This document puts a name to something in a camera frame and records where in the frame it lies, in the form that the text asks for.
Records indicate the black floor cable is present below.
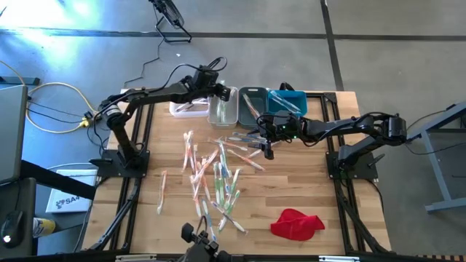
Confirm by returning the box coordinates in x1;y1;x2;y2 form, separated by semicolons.
98;38;163;110

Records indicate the yellow can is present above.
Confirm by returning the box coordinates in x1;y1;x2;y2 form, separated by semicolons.
31;217;57;239

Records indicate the pile of packaged toothbrushes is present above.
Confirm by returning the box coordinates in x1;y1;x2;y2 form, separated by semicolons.
82;90;394;255

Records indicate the grey metal desk frame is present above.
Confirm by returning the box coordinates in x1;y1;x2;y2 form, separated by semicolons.
401;100;466;215

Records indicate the yellow cable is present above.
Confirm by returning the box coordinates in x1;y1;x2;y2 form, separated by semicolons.
0;60;100;135

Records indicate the black articulated device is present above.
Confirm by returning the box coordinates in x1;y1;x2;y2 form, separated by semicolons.
181;222;234;262

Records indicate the black floor fan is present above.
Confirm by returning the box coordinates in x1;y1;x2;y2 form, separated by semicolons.
148;0;193;44

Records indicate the light grey plastic bin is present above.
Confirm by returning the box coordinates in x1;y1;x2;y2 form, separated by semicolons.
208;86;240;130

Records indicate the white plastic bin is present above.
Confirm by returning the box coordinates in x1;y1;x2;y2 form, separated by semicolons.
169;95;211;119

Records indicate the black desk surface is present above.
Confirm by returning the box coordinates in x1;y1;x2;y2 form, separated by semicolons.
0;177;38;260

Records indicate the black computer mouse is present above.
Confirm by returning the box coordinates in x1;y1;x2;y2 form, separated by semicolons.
0;210;25;250

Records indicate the dark grey plastic bin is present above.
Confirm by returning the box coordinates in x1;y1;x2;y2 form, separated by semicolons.
237;86;270;130

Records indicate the red cloth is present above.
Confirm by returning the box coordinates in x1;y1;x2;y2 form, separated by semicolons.
269;207;326;242

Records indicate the grey laptop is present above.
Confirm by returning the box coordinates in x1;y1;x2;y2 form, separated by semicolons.
0;84;29;185

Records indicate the teal plastic bin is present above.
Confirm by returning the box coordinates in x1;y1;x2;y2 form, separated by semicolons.
267;90;309;117

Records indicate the black desk beam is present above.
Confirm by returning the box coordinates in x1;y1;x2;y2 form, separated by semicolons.
20;159;98;201

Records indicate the white cardboard box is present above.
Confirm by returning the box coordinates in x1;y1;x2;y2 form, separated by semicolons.
44;168;99;215

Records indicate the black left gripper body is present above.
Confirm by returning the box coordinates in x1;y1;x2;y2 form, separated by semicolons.
189;65;232;102

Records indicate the yellow power plug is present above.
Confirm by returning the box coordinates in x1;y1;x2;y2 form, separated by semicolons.
78;111;103;128

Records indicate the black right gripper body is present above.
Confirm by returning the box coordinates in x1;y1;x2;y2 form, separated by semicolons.
258;111;304;161

